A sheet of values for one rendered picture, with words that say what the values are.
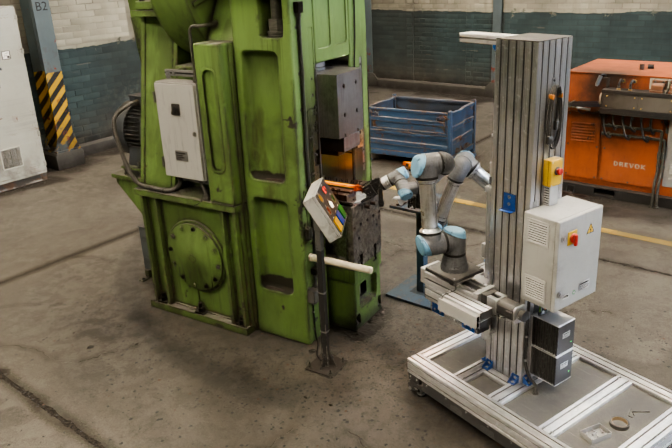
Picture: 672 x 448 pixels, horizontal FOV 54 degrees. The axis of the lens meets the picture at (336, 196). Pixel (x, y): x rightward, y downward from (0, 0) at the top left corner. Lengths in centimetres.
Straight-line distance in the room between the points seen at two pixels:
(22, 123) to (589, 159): 645
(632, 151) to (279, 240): 400
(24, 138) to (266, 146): 503
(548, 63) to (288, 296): 226
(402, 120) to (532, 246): 494
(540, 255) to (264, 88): 191
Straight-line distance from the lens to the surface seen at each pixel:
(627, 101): 692
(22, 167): 886
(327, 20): 423
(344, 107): 415
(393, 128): 818
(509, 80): 329
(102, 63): 1000
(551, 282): 335
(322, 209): 366
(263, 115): 417
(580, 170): 737
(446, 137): 788
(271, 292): 454
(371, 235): 455
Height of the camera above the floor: 241
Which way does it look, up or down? 19 degrees down
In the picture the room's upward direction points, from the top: 3 degrees counter-clockwise
